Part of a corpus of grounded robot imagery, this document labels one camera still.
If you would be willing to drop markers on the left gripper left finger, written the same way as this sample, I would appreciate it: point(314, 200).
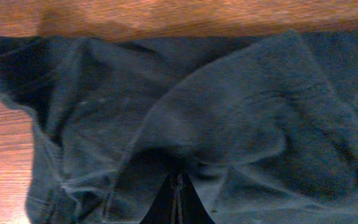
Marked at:
point(164, 208)

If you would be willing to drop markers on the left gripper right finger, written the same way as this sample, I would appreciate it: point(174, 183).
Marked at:
point(190, 207)

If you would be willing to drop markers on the black t-shirt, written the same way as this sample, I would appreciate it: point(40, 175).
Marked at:
point(266, 128)

